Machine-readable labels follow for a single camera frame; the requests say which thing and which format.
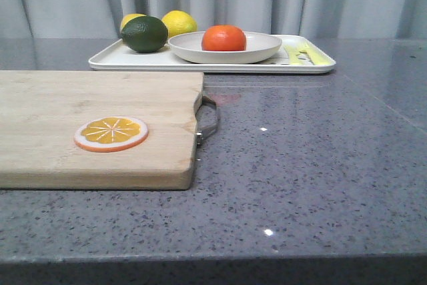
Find orange mandarin fruit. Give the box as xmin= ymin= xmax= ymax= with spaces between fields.
xmin=201 ymin=25 xmax=247 ymax=51

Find wooden cutting board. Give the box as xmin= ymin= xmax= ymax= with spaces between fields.
xmin=1 ymin=71 xmax=203 ymax=190

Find beige round plate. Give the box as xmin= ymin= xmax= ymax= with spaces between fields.
xmin=168 ymin=31 xmax=282 ymax=64

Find yellow lemon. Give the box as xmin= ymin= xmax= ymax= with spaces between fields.
xmin=119 ymin=13 xmax=145 ymax=31
xmin=161 ymin=10 xmax=197 ymax=38

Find yellow plastic fork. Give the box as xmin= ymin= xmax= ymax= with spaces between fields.
xmin=298 ymin=42 xmax=330 ymax=65

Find orange slice toy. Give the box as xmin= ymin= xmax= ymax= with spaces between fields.
xmin=73 ymin=115 xmax=149 ymax=153

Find green lime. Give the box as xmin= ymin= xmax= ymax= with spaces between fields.
xmin=121 ymin=16 xmax=168 ymax=53

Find white rectangular tray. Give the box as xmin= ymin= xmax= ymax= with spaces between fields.
xmin=89 ymin=35 xmax=336 ymax=74

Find yellow lemon right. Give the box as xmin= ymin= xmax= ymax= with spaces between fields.
xmin=161 ymin=10 xmax=197 ymax=38

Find metal cutting board handle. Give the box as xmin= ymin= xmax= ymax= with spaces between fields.
xmin=195 ymin=94 xmax=220 ymax=147

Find yellow lemon left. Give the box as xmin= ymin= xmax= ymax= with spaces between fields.
xmin=119 ymin=13 xmax=145 ymax=31

